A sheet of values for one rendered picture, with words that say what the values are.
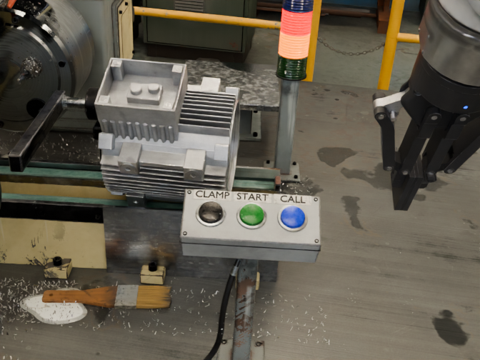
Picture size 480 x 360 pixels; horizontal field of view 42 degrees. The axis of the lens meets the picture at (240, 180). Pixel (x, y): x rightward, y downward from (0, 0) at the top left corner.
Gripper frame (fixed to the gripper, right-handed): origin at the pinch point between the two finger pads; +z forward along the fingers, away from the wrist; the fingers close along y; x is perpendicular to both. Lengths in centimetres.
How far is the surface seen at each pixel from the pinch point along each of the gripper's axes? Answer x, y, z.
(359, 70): -260, -59, 262
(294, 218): 0.2, 11.4, 8.9
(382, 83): -183, -53, 189
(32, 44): -44, 57, 27
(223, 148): -17.1, 20.9, 19.3
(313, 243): 3.0, 9.0, 9.7
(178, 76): -27.5, 28.5, 15.5
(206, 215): 0.3, 22.0, 8.8
